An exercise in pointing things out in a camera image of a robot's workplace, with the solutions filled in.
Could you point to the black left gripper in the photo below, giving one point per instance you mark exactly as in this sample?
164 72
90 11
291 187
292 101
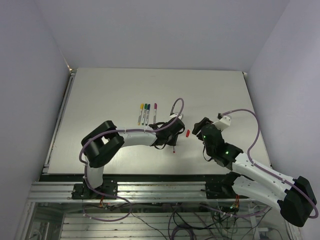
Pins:
174 141

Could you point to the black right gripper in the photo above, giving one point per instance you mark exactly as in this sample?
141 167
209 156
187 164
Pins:
198 126

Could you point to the white marker purple end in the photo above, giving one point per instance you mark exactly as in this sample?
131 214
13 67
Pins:
154 116

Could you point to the white marker blue end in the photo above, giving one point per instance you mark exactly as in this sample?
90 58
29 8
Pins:
147 118

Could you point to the white marker green end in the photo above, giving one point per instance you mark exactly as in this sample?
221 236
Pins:
144 116

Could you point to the white marker yellow end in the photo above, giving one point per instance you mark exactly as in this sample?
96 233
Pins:
140 116

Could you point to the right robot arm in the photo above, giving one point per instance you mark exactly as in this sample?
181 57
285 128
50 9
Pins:
292 197

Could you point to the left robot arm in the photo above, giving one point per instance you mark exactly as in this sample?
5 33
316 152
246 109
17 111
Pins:
102 144

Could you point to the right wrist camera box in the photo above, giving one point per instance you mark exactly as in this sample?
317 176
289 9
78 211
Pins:
223 122

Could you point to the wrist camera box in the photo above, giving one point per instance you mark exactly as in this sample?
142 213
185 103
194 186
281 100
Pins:
223 122
176 115

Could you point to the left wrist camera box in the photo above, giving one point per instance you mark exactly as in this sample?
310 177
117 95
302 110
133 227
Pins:
176 115

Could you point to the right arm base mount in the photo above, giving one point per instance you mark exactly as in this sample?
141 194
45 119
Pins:
221 186

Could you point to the aluminium frame rails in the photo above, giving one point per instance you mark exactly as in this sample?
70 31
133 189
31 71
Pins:
154 207

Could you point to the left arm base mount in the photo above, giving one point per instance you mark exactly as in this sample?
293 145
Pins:
106 191

